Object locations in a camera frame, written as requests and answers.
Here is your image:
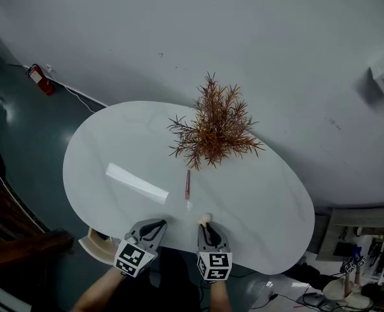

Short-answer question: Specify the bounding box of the white oval table top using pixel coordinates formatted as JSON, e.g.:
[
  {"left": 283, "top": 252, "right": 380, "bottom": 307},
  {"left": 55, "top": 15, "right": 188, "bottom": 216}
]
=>
[{"left": 62, "top": 100, "right": 316, "bottom": 276}]

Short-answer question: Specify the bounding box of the person's dark clothing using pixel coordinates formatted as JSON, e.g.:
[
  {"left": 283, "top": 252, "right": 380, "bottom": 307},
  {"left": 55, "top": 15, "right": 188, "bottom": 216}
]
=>
[{"left": 112, "top": 247, "right": 214, "bottom": 312}]

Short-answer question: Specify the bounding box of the white wall cable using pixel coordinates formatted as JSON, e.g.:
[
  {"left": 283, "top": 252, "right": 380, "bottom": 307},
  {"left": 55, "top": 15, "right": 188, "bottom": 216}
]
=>
[{"left": 45, "top": 64, "right": 97, "bottom": 113}]

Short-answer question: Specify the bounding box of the person's left forearm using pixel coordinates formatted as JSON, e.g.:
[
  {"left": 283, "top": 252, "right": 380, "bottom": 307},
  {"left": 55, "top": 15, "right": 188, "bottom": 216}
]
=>
[{"left": 70, "top": 266, "right": 128, "bottom": 312}]

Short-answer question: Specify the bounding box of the light wooden drawer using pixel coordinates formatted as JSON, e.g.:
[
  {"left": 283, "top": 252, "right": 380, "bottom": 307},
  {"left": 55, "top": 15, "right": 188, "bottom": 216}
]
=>
[{"left": 77, "top": 227, "right": 122, "bottom": 267}]

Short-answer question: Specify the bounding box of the person's right forearm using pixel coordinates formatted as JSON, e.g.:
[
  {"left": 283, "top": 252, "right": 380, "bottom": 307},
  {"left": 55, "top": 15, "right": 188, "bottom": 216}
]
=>
[{"left": 207, "top": 279, "right": 232, "bottom": 312}]

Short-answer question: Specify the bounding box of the grey shelf cabinet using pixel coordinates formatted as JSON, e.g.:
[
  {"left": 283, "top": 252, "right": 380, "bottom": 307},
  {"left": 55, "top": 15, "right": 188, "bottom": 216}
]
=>
[{"left": 315, "top": 206, "right": 384, "bottom": 263}]

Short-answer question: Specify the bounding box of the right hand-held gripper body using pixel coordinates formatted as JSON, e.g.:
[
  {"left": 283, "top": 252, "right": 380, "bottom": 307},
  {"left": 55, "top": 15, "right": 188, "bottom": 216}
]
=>
[{"left": 196, "top": 224, "right": 234, "bottom": 284}]

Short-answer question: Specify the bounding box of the small pink pen item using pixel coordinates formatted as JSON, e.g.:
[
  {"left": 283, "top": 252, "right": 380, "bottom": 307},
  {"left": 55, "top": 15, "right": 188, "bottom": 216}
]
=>
[{"left": 184, "top": 169, "right": 192, "bottom": 201}]

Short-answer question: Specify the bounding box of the red fire extinguisher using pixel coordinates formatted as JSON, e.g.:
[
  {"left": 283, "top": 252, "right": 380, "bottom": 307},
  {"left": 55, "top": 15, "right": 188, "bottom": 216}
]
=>
[{"left": 27, "top": 64, "right": 56, "bottom": 96}]

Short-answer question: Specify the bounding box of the beige stand with spare grippers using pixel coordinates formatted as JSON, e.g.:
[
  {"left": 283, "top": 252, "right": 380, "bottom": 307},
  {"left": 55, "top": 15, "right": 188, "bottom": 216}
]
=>
[{"left": 322, "top": 254, "right": 374, "bottom": 309}]

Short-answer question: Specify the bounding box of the dark wooden furniture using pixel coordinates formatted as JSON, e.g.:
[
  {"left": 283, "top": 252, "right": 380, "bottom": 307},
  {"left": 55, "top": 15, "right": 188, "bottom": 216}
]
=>
[{"left": 0, "top": 177, "right": 76, "bottom": 284}]

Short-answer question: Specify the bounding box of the orange-brown artificial plant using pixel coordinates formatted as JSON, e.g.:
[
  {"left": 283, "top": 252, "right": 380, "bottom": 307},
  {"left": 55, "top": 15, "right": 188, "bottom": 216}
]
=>
[{"left": 167, "top": 71, "right": 264, "bottom": 171}]

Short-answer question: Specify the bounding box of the black floor cable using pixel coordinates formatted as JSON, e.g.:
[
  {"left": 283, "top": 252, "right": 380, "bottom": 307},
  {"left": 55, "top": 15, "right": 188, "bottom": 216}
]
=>
[{"left": 250, "top": 270, "right": 342, "bottom": 312}]

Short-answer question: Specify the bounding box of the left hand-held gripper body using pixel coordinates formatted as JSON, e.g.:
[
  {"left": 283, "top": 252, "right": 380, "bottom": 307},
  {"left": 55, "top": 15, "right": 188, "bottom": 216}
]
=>
[{"left": 113, "top": 218, "right": 168, "bottom": 278}]

